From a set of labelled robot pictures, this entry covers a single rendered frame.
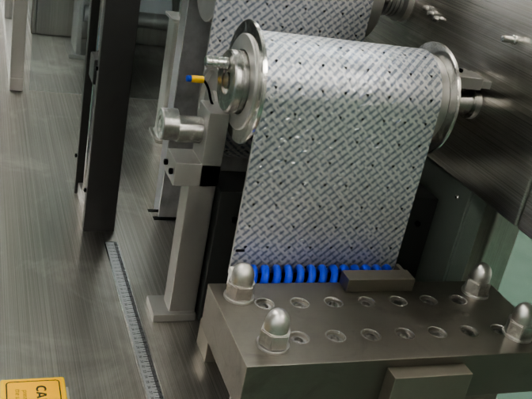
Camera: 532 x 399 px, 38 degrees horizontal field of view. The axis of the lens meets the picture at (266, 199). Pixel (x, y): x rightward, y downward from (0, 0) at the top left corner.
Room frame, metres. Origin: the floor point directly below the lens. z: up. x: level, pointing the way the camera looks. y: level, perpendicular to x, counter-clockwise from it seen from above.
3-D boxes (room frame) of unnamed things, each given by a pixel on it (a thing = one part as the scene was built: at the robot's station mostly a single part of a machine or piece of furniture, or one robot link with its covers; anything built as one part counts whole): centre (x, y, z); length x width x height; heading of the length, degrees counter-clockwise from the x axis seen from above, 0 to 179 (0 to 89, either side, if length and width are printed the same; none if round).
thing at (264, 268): (0.87, -0.09, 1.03); 0.21 x 0.04 x 0.03; 113
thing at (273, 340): (0.69, -0.04, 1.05); 0.04 x 0.04 x 0.04
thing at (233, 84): (0.89, 0.07, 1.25); 0.07 x 0.02 x 0.07; 23
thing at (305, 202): (0.89, -0.08, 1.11); 0.23 x 0.01 x 0.18; 113
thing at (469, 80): (1.02, -0.22, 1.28); 0.06 x 0.05 x 0.02; 113
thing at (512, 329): (0.82, -0.33, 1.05); 0.04 x 0.04 x 0.04
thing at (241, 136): (0.90, 0.05, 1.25); 0.15 x 0.01 x 0.15; 23
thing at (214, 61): (0.89, 0.09, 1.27); 0.03 x 0.01 x 0.01; 113
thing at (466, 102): (1.01, -0.22, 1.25); 0.07 x 0.04 x 0.04; 113
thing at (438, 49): (1.00, -0.18, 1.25); 0.15 x 0.01 x 0.15; 23
